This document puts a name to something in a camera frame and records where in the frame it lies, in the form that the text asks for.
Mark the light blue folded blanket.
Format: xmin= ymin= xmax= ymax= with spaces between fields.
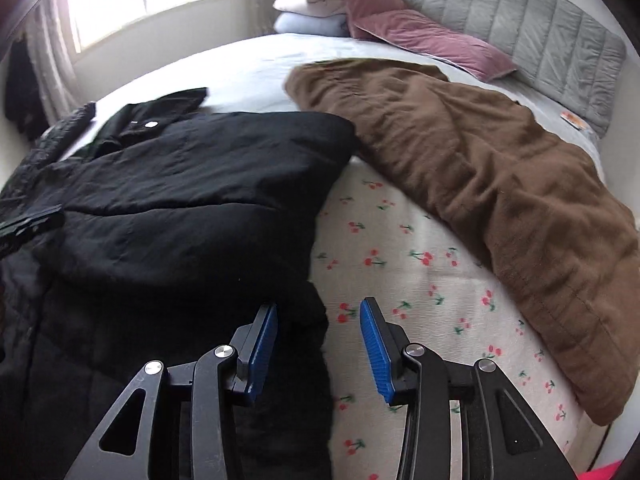
xmin=274 ymin=12 xmax=351 ymax=38

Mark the grey bed sheet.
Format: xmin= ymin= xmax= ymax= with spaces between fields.
xmin=45 ymin=30 xmax=601 ymax=171

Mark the sheer window curtain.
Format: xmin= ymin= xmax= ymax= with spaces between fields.
xmin=25 ymin=0 xmax=81 ymax=126

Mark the grey padded headboard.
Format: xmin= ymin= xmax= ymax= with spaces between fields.
xmin=348 ymin=0 xmax=628 ymax=137

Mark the dark hanging garment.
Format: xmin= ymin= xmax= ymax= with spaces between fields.
xmin=4 ymin=35 xmax=47 ymax=142

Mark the pink velvet pillow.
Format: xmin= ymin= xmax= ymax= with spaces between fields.
xmin=309 ymin=0 xmax=519 ymax=82

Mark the cherry print bed sheet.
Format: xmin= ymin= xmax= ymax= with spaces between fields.
xmin=305 ymin=155 xmax=596 ymax=480

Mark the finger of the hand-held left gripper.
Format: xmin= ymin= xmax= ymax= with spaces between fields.
xmin=0 ymin=203 xmax=66 ymax=256

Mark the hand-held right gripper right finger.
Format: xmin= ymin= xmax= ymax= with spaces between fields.
xmin=360 ymin=297 xmax=576 ymax=480

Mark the brown blanket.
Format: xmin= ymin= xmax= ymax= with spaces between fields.
xmin=284 ymin=58 xmax=640 ymax=427

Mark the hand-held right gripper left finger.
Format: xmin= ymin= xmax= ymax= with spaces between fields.
xmin=64 ymin=302 xmax=279 ymax=480

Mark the black padded jacket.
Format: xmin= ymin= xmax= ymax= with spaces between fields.
xmin=0 ymin=87 xmax=357 ymax=480

